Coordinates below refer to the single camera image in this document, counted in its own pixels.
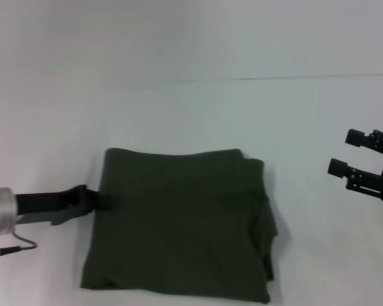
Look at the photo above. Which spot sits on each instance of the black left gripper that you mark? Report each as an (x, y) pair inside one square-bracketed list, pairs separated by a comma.
[(48, 204)]

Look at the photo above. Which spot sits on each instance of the dark green printed t-shirt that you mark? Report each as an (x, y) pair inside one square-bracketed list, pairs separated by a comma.
[(178, 223)]

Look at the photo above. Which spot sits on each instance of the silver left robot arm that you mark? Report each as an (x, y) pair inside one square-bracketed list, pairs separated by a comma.
[(0, 212)]

